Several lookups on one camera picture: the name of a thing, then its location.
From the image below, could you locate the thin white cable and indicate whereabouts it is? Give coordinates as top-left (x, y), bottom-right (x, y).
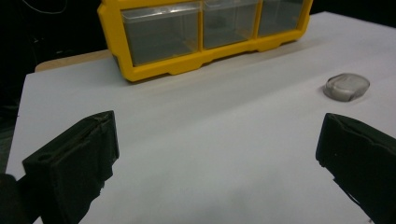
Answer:
top-left (21, 0), bottom-right (69, 15)

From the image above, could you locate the yellow drawer organizer cabinet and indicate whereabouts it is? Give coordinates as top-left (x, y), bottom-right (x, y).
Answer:
top-left (97, 0), bottom-right (314, 83)

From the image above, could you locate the clear plastic drawer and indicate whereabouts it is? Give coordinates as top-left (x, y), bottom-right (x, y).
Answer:
top-left (202, 0), bottom-right (260, 49)
top-left (257, 0), bottom-right (304, 37)
top-left (120, 1), bottom-right (202, 67)

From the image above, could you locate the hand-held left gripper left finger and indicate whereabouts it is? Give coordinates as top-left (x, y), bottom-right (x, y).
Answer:
top-left (21, 110), bottom-right (120, 224)

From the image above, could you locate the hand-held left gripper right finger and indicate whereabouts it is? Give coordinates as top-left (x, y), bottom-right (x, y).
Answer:
top-left (315, 112), bottom-right (396, 224)

